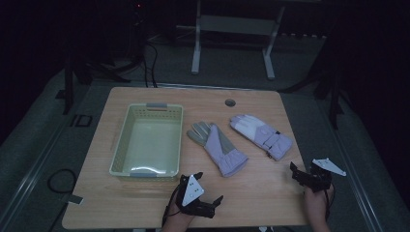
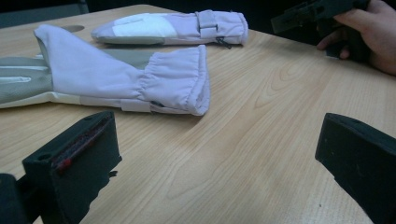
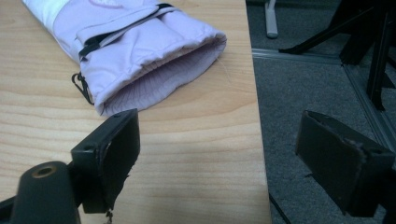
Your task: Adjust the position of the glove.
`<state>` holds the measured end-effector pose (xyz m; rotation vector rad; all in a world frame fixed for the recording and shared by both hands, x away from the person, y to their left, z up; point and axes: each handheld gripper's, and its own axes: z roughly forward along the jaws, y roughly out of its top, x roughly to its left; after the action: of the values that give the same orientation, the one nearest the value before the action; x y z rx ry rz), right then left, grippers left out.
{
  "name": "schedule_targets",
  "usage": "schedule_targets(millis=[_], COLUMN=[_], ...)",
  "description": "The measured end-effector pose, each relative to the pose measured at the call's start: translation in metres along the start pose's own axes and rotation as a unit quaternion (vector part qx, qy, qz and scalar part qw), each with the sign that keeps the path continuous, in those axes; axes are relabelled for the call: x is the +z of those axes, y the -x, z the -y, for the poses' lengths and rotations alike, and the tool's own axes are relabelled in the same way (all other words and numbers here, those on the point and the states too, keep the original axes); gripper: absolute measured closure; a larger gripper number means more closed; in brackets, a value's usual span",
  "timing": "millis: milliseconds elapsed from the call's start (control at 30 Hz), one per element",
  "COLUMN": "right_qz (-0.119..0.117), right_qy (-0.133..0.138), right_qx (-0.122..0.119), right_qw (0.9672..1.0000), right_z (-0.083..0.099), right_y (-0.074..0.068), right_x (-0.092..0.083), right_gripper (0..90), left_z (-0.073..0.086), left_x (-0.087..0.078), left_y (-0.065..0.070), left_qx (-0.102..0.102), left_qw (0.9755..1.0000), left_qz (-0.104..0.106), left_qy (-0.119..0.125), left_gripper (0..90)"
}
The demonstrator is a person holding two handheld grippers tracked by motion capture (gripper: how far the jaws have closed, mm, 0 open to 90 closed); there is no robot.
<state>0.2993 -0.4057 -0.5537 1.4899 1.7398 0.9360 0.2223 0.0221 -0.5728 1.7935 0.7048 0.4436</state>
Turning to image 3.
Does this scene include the black metal stand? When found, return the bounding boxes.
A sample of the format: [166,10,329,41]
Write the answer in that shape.
[278,0,396,112]

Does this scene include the white stand leg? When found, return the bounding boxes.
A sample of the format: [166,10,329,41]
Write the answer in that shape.
[264,0,279,39]

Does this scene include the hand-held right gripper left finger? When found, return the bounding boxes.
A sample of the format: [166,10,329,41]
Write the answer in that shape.
[70,108,141,215]

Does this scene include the grey floor rail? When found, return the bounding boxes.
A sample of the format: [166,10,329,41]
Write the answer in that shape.
[251,48,396,153]

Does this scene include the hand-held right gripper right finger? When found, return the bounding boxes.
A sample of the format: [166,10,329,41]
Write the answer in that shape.
[294,109,396,218]

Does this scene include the black cable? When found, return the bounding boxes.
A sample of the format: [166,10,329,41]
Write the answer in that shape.
[268,192,292,224]

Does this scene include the lilac padded glove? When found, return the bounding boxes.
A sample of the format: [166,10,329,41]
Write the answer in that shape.
[21,0,228,118]

